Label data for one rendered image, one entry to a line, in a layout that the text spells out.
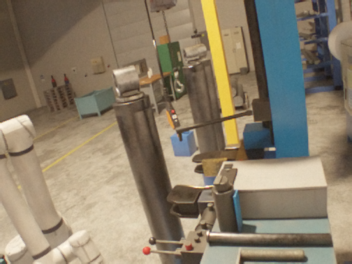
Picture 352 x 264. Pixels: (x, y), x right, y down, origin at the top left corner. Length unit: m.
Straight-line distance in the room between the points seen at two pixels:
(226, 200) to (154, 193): 0.81
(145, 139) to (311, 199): 0.93
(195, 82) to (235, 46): 8.87
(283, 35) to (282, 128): 0.42
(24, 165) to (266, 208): 1.02
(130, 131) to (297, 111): 0.86
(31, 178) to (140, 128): 0.61
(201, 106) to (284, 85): 1.60
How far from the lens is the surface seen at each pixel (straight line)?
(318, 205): 1.06
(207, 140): 2.91
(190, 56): 2.77
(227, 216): 0.99
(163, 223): 1.82
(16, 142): 1.33
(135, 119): 1.54
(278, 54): 1.29
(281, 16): 1.28
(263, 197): 1.04
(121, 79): 1.54
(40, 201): 1.47
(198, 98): 2.79
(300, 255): 0.91
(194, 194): 1.43
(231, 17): 12.13
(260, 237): 0.96
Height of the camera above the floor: 1.72
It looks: 18 degrees down
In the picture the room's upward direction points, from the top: 12 degrees counter-clockwise
